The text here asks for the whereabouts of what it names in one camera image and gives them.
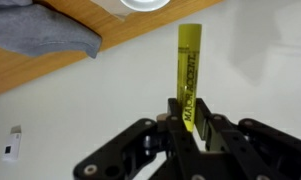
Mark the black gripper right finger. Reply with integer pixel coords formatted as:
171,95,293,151
195,99,301,180

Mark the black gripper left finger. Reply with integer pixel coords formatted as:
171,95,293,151
73,98,200,180

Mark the yellow highlighter marker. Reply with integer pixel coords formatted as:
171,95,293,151
177,24,202,132

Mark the white paper plate under napkin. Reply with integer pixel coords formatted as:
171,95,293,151
120,0,170,12

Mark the grey sweatshirt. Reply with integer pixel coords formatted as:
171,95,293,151
0,0,102,58

